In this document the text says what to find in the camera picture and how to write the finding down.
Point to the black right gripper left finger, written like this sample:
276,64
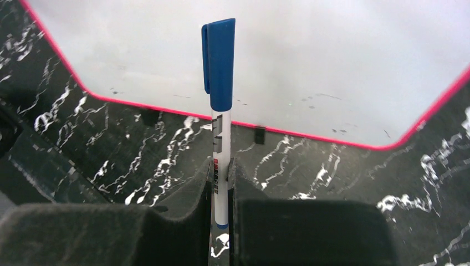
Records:
175,232

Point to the black whiteboard stand foot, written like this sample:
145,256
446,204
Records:
259,135

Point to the pink framed whiteboard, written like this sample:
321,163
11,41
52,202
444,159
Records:
362,73

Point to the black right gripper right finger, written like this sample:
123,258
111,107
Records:
274,231

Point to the blue marker cap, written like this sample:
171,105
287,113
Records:
218,62

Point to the white whiteboard marker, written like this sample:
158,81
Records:
221,143

